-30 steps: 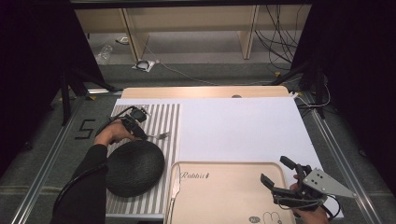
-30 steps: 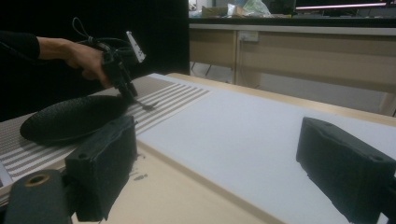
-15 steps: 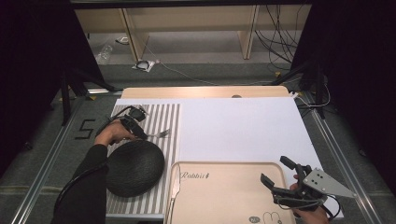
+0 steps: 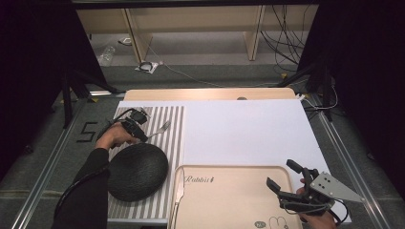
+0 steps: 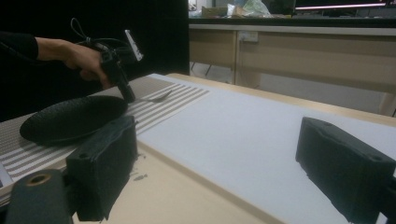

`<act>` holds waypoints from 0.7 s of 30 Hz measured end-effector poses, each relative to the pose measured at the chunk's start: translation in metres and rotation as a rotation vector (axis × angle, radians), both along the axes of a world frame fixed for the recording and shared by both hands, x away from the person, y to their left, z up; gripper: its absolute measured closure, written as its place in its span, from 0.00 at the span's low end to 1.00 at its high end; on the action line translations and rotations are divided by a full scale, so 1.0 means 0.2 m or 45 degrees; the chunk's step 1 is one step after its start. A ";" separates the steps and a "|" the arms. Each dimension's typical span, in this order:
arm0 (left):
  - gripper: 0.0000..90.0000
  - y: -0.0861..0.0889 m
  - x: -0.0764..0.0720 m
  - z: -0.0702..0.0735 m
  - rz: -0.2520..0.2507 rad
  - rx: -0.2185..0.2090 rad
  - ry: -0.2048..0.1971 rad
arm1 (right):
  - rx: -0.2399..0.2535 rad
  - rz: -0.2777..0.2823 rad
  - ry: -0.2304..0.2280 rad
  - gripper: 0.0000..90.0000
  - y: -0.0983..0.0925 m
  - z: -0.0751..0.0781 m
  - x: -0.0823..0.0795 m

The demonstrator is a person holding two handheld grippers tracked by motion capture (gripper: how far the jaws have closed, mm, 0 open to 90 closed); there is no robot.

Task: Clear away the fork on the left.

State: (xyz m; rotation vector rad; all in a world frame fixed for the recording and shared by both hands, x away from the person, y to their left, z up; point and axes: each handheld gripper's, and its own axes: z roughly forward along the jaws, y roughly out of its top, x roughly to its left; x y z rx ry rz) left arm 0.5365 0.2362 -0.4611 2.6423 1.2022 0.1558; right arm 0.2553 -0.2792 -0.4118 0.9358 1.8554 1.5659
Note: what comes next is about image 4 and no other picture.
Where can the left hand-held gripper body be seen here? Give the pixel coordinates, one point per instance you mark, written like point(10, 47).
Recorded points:
point(139, 116)

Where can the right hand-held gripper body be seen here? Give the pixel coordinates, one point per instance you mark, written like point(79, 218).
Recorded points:
point(328, 187)

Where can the silver fork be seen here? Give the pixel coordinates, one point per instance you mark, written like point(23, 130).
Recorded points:
point(160, 129)

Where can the black round plate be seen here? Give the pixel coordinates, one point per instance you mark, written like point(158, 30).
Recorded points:
point(137, 171)

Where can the beige tray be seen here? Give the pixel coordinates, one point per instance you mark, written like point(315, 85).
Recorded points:
point(229, 200)

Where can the person's left hand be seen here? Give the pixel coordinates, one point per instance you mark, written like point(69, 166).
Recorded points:
point(114, 136)

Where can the person's right hand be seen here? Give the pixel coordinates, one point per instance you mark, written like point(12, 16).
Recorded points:
point(318, 221)

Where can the grey striped placemat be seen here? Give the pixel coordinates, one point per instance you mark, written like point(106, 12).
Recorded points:
point(165, 152)

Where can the striped white placemat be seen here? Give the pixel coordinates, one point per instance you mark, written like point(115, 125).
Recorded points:
point(248, 133)

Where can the light wooden table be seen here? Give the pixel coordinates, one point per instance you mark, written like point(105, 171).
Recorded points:
point(203, 94)

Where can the clear plastic bottle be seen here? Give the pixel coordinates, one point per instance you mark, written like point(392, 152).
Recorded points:
point(107, 55)

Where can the black metal stand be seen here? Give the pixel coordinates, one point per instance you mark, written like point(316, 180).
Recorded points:
point(326, 92)
point(67, 98)

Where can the small white packet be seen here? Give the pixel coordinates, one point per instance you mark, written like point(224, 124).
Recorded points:
point(125, 41)

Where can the light wooden shelf unit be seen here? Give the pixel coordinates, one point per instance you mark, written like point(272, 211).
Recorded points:
point(191, 19)

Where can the black curtain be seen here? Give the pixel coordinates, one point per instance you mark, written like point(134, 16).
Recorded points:
point(366, 63)
point(31, 63)

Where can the aluminium floor rail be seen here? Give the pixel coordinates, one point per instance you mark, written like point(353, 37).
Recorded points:
point(350, 162)
point(47, 165)

